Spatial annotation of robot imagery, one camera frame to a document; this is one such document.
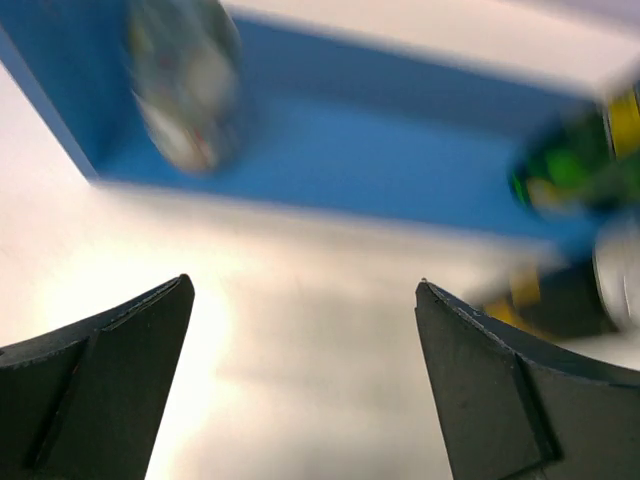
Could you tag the blue and yellow wooden shelf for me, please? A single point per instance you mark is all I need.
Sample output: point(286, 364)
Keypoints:
point(323, 123)

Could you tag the green bottle yellow label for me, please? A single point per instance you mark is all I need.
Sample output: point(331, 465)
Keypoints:
point(569, 167)

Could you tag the black can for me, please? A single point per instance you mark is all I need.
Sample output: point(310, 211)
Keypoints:
point(597, 294)

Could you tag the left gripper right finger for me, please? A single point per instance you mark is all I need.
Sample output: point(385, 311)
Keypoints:
point(512, 406)

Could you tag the clear Chang bottle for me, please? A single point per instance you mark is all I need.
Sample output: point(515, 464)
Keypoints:
point(184, 69)

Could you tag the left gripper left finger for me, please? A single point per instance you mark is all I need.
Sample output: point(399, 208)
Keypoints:
point(85, 401)

